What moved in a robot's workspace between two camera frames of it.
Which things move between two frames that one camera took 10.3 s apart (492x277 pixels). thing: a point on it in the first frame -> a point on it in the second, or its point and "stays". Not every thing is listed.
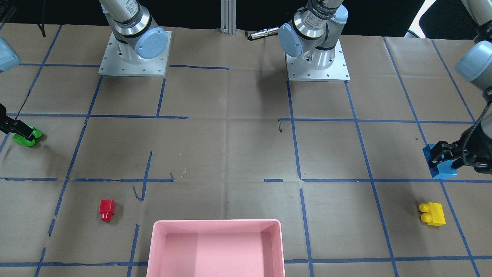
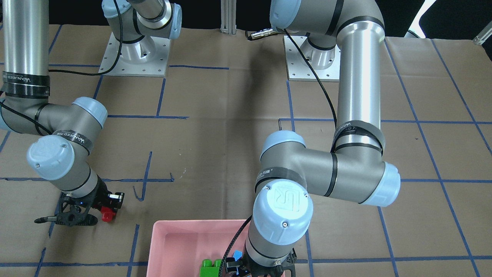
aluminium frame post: [228, 16] stays
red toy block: [107, 209] stays
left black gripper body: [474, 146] -> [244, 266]
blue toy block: [443, 170] -> [237, 254]
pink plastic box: [216, 248] stays
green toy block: [25, 141] -> [209, 269]
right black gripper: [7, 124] -> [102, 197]
